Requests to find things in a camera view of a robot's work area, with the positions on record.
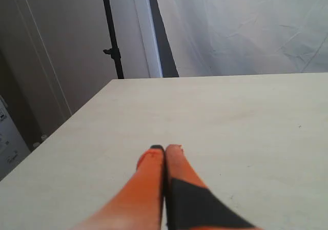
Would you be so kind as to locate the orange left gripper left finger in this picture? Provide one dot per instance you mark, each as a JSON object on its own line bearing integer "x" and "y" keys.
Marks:
{"x": 138, "y": 205}

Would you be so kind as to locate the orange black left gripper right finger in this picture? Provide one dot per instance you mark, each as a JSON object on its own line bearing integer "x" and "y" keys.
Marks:
{"x": 189, "y": 202}

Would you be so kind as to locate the black light stand pole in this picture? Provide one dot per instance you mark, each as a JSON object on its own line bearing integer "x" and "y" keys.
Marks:
{"x": 114, "y": 51}

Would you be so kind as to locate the white backdrop cloth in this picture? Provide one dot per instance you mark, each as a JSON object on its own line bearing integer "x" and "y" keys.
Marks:
{"x": 245, "y": 37}

